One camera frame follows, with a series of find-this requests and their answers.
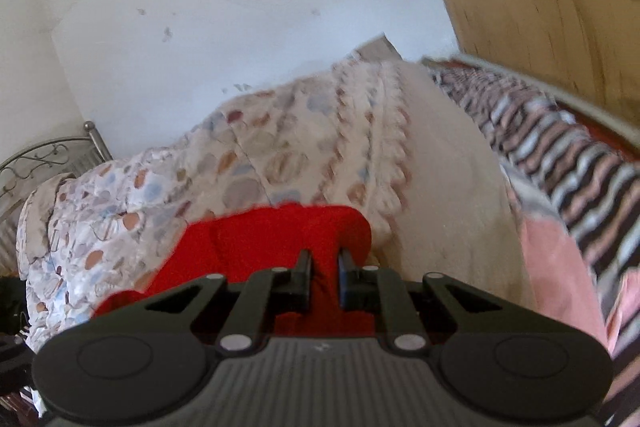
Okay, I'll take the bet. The red knitted sweater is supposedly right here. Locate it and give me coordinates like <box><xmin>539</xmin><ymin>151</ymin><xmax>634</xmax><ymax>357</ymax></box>
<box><xmin>92</xmin><ymin>203</ymin><xmax>381</xmax><ymax>343</ymax></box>

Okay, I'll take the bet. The metal bed headboard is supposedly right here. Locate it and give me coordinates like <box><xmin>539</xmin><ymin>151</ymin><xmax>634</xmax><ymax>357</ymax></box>
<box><xmin>0</xmin><ymin>121</ymin><xmax>115</xmax><ymax>280</ymax></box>

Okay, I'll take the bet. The floral patterned quilt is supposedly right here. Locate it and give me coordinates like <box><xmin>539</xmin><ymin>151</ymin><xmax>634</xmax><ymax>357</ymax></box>
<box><xmin>15</xmin><ymin>36</ymin><xmax>538</xmax><ymax>403</ymax></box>

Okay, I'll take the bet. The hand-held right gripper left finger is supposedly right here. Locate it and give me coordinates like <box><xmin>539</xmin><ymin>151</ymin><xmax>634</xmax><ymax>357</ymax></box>
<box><xmin>92</xmin><ymin>249</ymin><xmax>314</xmax><ymax>354</ymax></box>

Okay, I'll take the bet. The striped blanket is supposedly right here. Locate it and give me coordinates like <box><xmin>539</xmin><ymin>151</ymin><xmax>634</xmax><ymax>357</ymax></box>
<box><xmin>422</xmin><ymin>57</ymin><xmax>640</xmax><ymax>427</ymax></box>

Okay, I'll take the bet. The pink cloth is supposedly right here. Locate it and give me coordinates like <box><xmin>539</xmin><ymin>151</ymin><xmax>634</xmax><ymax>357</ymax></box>
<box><xmin>515</xmin><ymin>202</ymin><xmax>613</xmax><ymax>348</ymax></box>

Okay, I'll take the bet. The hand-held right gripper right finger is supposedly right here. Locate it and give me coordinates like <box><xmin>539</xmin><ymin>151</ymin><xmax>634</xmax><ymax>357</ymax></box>
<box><xmin>337</xmin><ymin>252</ymin><xmax>540</xmax><ymax>354</ymax></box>

